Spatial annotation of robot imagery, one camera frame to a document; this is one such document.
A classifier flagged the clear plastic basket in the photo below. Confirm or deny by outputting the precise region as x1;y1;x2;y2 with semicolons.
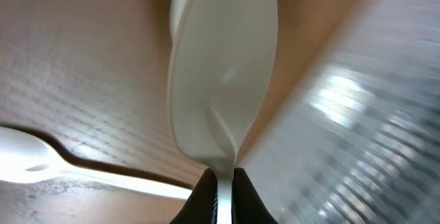
243;0;439;223

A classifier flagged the white plastic spoon lowest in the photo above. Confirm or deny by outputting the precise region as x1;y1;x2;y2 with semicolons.
1;127;192;200

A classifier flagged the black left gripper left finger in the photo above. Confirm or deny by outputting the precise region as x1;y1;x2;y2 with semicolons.
170;168;217;224

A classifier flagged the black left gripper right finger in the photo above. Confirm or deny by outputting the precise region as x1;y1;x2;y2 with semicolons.
232;168;277;224

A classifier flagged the white plastic spoon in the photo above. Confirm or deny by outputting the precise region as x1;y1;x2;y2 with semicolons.
167;0;278;223

